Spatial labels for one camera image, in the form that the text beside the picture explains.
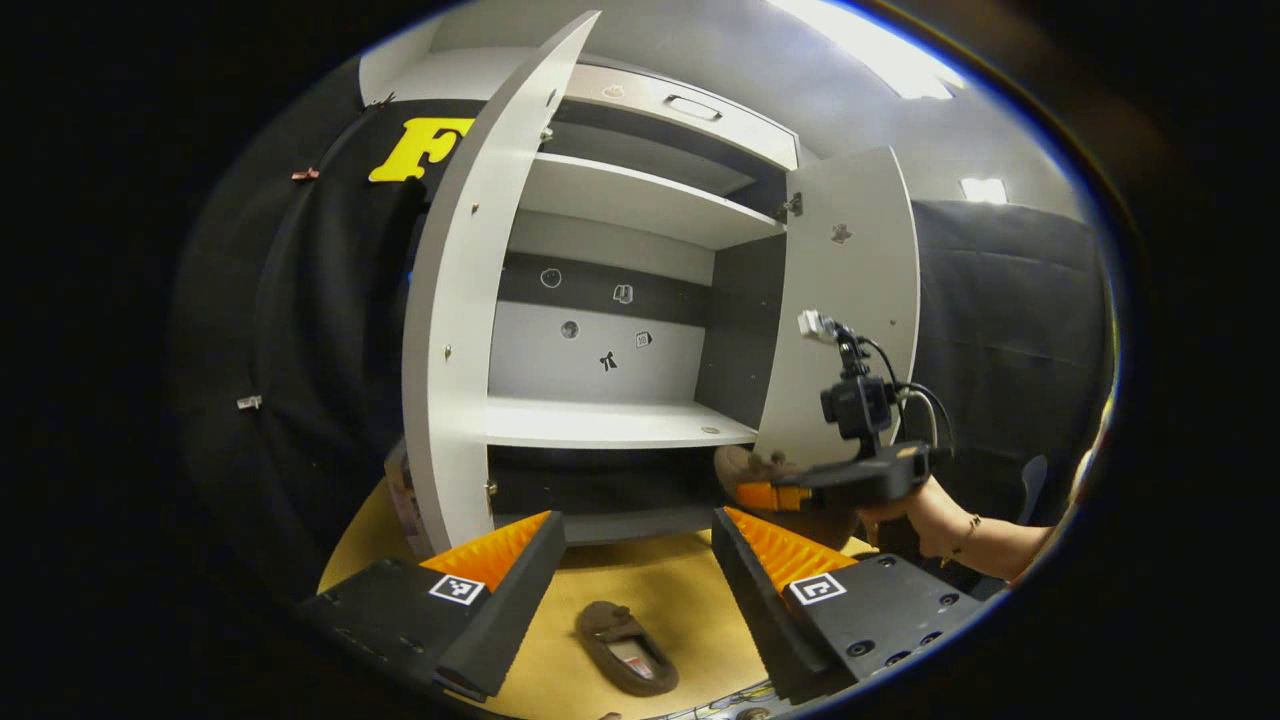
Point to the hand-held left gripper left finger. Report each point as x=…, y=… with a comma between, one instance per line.
x=515, y=610

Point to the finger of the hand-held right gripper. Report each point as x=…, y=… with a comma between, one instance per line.
x=765, y=496

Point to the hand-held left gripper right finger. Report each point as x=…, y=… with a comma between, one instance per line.
x=755, y=600

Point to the brown fuzzy shoe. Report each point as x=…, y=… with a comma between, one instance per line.
x=745, y=465
x=625, y=650

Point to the white cabinet door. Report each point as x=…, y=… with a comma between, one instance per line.
x=460, y=330
x=850, y=270

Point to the white and grey shoe cabinet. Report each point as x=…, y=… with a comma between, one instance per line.
x=620, y=200

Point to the colourful printed object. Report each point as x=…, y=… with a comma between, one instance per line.
x=408, y=500

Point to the grey chair backrest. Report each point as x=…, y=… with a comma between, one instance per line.
x=1034, y=485

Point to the black backdrop cloth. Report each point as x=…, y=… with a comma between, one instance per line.
x=320, y=330
x=1010, y=320

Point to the small ceiling light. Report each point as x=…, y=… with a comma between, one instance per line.
x=984, y=190

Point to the long ceiling light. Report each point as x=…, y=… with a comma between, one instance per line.
x=880, y=45

